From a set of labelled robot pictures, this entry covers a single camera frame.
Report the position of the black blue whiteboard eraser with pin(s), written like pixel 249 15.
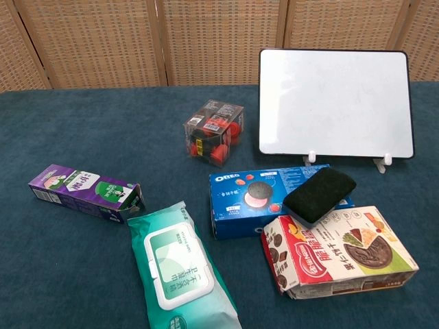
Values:
pixel 319 195

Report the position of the white magnetic whiteboard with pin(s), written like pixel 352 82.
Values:
pixel 332 103

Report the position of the clear box with red caps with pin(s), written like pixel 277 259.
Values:
pixel 212 133

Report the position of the blue Oreo cookie box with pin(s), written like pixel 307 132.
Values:
pixel 233 202

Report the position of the white plastic board stand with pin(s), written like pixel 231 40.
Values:
pixel 387 159
pixel 311 156

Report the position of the green wet wipes pack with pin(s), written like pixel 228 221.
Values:
pixel 178 260

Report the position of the purple toothpaste box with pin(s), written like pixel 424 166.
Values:
pixel 79 188

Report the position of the red white wafer biscuit box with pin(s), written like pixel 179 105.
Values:
pixel 343 253

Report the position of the teal table cloth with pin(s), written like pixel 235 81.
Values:
pixel 68 120

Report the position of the woven bamboo folding screen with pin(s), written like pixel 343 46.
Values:
pixel 103 41

